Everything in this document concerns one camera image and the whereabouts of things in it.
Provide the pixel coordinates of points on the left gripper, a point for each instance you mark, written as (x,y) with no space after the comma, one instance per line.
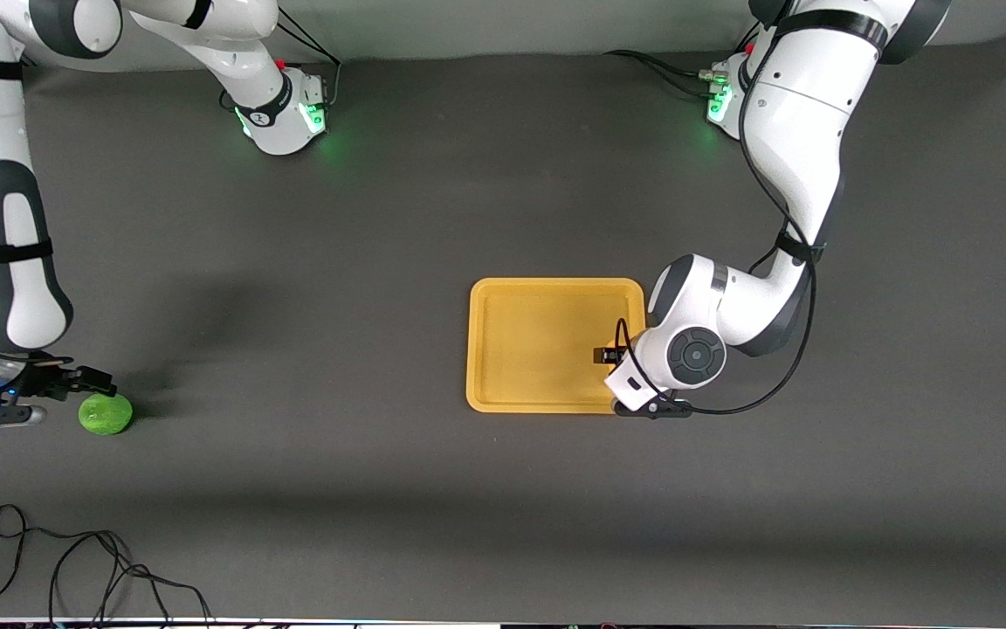
(610,355)

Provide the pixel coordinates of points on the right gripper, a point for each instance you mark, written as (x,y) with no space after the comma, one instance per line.
(47,379)

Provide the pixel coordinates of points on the green apple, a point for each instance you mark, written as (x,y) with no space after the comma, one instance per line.
(106,414)

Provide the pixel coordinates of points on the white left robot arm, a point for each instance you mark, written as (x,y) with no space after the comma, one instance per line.
(800,131)

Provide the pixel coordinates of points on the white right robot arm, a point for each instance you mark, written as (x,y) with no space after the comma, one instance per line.
(10,288)

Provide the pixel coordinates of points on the yellow plastic tray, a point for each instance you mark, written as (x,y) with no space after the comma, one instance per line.
(538,349)

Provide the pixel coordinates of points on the dark grey table mat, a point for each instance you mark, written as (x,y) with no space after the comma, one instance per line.
(337,349)

